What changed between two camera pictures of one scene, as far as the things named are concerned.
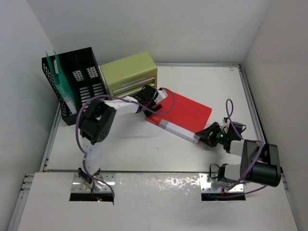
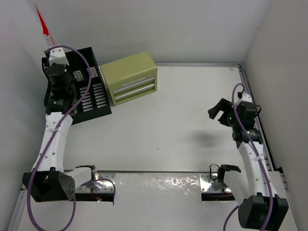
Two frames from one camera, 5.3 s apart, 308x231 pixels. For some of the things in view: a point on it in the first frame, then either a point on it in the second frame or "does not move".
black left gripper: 157,107 to 65,66
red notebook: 186,113 to 44,25
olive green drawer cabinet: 125,76 does not move
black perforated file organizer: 84,78 does not move
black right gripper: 204,134 to 223,105
